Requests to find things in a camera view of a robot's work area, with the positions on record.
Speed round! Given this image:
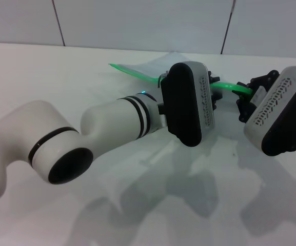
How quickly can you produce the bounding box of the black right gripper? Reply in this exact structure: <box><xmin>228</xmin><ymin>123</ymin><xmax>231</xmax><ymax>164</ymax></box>
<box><xmin>235</xmin><ymin>70</ymin><xmax>280</xmax><ymax>122</ymax></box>

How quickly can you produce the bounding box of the clear green-zipper document bag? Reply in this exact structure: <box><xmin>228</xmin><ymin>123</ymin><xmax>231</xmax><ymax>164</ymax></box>
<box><xmin>108</xmin><ymin>51</ymin><xmax>255</xmax><ymax>144</ymax></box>

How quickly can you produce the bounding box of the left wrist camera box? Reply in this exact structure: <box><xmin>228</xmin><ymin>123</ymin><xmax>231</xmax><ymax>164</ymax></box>
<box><xmin>159</xmin><ymin>61</ymin><xmax>216</xmax><ymax>148</ymax></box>

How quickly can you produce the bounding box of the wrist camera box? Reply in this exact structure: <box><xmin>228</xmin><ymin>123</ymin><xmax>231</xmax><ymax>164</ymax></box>
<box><xmin>159</xmin><ymin>61</ymin><xmax>216</xmax><ymax>148</ymax></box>
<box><xmin>243</xmin><ymin>66</ymin><xmax>296</xmax><ymax>157</ymax></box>

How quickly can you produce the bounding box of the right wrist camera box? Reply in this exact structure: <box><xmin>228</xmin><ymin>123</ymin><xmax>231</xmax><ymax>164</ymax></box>
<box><xmin>243</xmin><ymin>66</ymin><xmax>296</xmax><ymax>157</ymax></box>

